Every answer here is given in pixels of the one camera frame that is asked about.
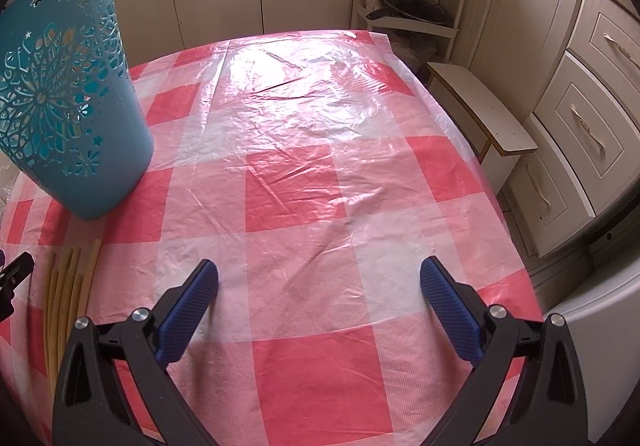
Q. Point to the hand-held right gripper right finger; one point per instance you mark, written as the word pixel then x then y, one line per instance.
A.
pixel 450 306

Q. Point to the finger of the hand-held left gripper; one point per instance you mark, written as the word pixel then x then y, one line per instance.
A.
pixel 19 270

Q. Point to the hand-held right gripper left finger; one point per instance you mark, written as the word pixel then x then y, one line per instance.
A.
pixel 190 306

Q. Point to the teal perforated plastic basket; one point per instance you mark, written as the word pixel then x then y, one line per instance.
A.
pixel 115 150

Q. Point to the cream cabinet drawer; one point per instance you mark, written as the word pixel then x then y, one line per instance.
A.
pixel 585 120
pixel 615 25
pixel 545 191

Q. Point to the red white checked tablecloth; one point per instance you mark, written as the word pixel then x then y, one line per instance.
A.
pixel 300 186

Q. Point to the white wooden stool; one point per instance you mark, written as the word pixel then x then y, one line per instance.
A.
pixel 480 105

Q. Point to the wide cream cabinet door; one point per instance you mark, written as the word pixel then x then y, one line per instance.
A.
pixel 525 35

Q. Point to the black pan with glass lid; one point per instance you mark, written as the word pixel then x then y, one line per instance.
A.
pixel 415 8

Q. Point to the narrow cream cabinet door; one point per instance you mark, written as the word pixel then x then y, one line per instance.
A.
pixel 480 0

